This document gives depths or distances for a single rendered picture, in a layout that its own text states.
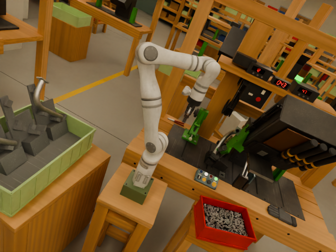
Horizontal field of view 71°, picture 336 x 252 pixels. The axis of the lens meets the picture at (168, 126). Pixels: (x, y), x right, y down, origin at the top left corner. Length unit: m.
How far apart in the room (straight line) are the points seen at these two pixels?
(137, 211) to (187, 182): 0.42
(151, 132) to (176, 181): 0.60
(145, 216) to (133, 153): 0.44
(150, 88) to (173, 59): 0.16
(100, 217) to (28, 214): 0.35
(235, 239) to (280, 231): 0.42
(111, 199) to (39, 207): 0.34
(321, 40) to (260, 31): 0.38
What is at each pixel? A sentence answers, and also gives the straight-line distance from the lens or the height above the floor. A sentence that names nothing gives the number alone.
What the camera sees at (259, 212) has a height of 0.90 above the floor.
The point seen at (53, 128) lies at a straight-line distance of 1.56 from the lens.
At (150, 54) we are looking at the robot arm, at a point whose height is 1.60.
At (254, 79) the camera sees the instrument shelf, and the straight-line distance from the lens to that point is 1.73.
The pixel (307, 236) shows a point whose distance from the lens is 1.85.
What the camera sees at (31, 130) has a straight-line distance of 1.48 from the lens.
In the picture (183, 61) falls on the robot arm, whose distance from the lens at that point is 1.05.
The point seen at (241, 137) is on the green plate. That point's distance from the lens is 1.62.
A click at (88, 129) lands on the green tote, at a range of 1.57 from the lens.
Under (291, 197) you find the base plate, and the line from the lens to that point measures 2.06.
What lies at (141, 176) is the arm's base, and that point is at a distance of 1.25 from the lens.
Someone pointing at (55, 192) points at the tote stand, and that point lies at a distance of 1.39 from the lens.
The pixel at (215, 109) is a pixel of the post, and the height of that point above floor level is 1.16.
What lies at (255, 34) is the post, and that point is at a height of 1.77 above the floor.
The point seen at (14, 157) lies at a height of 0.90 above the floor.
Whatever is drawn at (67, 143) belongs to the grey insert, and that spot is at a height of 0.85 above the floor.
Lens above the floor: 1.89
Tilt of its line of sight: 31 degrees down
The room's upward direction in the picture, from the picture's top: 24 degrees clockwise
